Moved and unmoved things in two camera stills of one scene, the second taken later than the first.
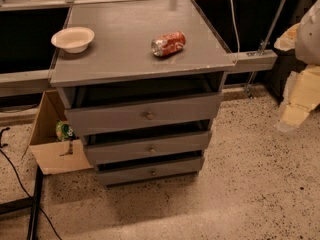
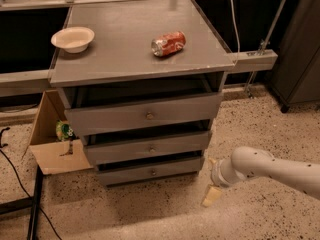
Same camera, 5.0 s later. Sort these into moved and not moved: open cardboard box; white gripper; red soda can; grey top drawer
Moved: white gripper
Not moved: open cardboard box; red soda can; grey top drawer
